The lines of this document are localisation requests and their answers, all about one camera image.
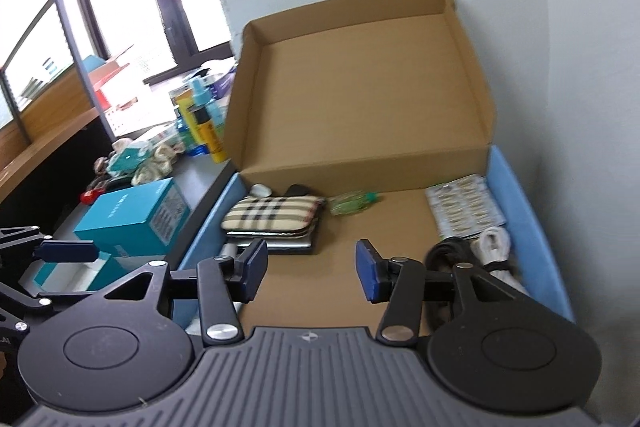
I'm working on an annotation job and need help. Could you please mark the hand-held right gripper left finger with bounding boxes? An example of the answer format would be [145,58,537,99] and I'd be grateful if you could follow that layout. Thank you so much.
[100,238,269,344]

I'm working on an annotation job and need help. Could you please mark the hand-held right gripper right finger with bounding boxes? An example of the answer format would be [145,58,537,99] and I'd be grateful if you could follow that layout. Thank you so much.
[354,238,531,348]

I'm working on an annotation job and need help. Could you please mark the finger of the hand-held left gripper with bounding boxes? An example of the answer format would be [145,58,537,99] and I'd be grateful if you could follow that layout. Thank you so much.
[0,279,53,337]
[0,225,99,269]

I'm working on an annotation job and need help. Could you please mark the cardboard box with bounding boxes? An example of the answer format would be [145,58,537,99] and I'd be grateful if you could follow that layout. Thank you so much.
[177,0,577,338]

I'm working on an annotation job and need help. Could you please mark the silver flat device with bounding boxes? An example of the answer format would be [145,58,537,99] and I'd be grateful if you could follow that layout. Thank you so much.
[225,227,322,256]

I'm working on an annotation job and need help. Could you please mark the plaid pouch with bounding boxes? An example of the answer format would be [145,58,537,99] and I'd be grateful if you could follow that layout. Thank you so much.
[221,195,327,238]

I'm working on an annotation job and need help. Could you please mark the small green bottle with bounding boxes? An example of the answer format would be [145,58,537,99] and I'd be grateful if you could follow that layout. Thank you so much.
[327,189,384,216]

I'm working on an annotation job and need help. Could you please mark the teal carton box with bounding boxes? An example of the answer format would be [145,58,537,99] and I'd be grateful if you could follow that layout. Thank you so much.
[73,177,191,258]

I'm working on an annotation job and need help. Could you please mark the wooden desk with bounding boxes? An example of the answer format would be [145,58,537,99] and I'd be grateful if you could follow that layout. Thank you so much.
[0,106,108,208]

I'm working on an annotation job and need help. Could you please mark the teal tissue pack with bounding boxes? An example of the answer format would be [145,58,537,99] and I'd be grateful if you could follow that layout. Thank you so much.
[106,143,152,174]

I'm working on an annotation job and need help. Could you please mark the pill blister pack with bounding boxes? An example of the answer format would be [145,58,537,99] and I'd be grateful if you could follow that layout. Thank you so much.
[424,174,507,241]

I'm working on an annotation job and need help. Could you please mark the floral cloth bundle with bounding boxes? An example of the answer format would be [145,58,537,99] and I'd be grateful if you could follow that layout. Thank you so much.
[131,142,185,186]

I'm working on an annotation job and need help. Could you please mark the yellow bottle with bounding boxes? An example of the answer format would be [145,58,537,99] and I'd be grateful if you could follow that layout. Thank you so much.
[192,104,228,164]

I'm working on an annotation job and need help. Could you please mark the blue spray bottle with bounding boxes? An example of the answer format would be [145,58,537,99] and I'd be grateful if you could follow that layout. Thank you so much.
[186,77,213,150]

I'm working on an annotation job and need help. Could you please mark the red and teal box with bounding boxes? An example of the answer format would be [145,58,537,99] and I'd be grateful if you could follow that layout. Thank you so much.
[81,46,137,108]

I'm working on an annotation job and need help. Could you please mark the purple packet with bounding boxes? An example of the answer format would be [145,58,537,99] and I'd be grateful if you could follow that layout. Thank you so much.
[207,66,237,102]

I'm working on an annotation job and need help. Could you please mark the glass desk partition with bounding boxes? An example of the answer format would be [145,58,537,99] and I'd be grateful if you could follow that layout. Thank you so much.
[0,0,116,142]

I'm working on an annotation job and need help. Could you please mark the black coiled cable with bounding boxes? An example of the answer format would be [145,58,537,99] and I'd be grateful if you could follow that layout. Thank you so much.
[424,237,482,335]

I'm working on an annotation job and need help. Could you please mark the white coiled cable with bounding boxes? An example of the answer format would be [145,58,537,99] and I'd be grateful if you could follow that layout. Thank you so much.
[470,226,531,298]

